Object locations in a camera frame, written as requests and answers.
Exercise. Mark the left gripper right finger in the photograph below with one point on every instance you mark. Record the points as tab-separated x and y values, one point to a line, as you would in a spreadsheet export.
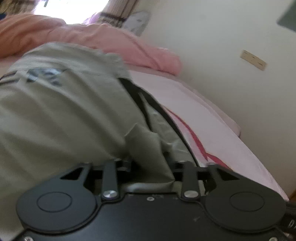
229	199

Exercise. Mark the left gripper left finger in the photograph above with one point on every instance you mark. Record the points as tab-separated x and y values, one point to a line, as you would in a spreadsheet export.
63	203

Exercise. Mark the grey and black jacket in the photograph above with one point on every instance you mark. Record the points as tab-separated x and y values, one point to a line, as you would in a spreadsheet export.
65	104

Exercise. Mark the pink cartoon blanket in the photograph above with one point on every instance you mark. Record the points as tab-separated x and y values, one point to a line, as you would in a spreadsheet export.
209	139

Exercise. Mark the pink duvet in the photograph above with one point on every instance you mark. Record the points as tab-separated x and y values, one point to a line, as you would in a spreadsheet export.
23	32

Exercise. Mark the white patterned pillow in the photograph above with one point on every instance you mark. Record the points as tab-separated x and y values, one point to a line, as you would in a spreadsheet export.
137	22

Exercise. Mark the brown striped right curtain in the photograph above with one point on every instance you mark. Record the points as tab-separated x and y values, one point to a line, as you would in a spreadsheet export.
114	13

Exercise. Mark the beige wall socket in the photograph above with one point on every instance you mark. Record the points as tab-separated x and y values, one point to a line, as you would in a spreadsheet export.
253	60

